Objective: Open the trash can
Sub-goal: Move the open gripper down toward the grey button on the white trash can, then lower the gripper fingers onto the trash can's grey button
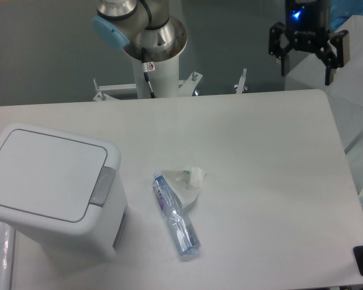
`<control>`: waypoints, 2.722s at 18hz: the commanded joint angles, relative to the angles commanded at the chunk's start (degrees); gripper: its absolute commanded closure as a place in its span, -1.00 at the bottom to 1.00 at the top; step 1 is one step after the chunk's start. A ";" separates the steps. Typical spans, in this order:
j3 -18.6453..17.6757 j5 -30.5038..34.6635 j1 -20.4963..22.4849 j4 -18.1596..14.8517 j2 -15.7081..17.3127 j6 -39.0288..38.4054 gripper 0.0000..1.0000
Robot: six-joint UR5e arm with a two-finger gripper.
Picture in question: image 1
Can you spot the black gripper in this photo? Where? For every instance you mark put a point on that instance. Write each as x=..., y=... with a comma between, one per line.
x=307, y=30

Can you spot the white push-lid trash can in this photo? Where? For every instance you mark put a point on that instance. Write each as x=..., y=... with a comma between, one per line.
x=61, y=189

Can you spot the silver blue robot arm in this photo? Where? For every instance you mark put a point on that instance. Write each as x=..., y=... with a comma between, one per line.
x=147, y=32

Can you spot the blue water jug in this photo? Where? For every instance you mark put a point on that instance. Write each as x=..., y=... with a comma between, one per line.
x=342, y=10

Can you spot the silver clamp bolt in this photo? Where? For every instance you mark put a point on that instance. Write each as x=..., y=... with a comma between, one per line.
x=240, y=87

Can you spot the crumpled white tissue wrapper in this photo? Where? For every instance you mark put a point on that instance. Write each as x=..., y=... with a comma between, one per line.
x=186, y=182

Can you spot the crushed clear plastic bottle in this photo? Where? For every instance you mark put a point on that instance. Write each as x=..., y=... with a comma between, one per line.
x=177, y=220

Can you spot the clear plastic sheet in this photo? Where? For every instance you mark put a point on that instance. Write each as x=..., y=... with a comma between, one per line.
x=7, y=244

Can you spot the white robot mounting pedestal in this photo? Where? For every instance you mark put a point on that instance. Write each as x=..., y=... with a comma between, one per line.
x=157, y=77

